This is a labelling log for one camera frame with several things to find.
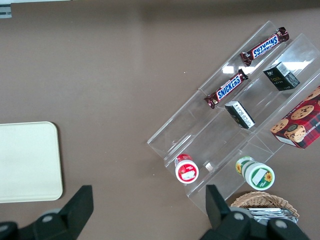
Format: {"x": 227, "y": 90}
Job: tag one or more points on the clear acrylic stepped shelf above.
{"x": 200, "y": 130}

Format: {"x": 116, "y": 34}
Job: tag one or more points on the Snickers chocolate bar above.
{"x": 226, "y": 89}
{"x": 266, "y": 46}

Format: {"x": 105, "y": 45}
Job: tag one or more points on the small black carton box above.
{"x": 240, "y": 115}
{"x": 281, "y": 77}

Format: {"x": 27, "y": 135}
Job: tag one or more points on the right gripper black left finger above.
{"x": 72, "y": 212}

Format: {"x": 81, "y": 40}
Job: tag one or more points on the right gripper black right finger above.
{"x": 217, "y": 212}

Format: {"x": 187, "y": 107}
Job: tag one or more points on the small grey white device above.
{"x": 5, "y": 11}

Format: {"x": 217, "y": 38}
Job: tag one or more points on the red tartan cookie box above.
{"x": 300, "y": 120}

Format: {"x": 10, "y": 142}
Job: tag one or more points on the green-lid sunflower cup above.
{"x": 257, "y": 175}

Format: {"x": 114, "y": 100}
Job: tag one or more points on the red-lid white cup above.
{"x": 186, "y": 171}

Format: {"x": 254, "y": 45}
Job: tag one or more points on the light wicker basket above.
{"x": 257, "y": 198}

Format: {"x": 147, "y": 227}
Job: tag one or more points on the cream rectangular plastic tray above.
{"x": 27, "y": 162}

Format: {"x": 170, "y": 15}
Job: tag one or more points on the aluminium foil tray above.
{"x": 270, "y": 213}

